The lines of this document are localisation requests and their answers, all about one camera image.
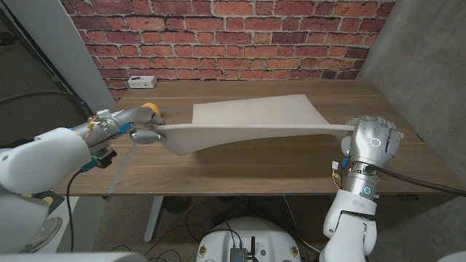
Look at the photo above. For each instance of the cream white cloth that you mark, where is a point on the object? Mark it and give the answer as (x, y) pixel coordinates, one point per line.
(255, 109)

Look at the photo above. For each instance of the small grey computer box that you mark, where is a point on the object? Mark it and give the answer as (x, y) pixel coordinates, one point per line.
(238, 254)

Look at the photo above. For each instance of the white table leg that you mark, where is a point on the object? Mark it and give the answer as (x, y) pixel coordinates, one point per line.
(153, 218)

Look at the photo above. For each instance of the black bag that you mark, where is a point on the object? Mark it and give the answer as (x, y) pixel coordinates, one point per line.
(8, 144)

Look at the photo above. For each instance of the white sneaker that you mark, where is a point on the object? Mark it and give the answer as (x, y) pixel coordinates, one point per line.
(47, 233)

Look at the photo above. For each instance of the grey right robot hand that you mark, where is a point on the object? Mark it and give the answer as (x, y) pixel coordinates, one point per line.
(371, 142)

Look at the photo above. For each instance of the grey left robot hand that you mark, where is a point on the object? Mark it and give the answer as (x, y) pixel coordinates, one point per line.
(120, 122)

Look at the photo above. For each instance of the black antenna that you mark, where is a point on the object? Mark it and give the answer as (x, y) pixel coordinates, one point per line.
(253, 247)

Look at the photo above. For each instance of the black round floor grille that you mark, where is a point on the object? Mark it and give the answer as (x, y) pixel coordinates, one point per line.
(176, 204)

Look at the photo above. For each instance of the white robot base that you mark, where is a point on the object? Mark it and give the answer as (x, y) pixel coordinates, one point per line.
(269, 236)

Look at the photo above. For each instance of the yellow toy pineapple fruit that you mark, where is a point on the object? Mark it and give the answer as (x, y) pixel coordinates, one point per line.
(154, 107)

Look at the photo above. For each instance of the white power strip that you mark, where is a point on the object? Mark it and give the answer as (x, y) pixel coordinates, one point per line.
(142, 82)

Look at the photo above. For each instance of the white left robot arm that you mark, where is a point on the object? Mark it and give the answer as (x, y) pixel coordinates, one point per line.
(36, 160)

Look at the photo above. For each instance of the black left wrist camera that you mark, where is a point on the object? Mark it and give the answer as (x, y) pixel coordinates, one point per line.
(105, 158)

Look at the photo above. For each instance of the grey tape strip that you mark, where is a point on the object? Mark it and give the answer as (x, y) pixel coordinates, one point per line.
(122, 168)

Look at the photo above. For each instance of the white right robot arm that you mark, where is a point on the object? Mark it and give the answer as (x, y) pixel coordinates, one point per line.
(349, 225)

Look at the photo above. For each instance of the red brick printed backdrop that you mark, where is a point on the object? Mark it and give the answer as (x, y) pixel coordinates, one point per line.
(233, 36)

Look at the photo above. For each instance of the yellow black foot pedal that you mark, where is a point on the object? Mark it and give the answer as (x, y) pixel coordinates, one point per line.
(56, 200)

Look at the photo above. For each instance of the white pillar panel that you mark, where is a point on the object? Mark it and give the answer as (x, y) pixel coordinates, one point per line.
(47, 29)

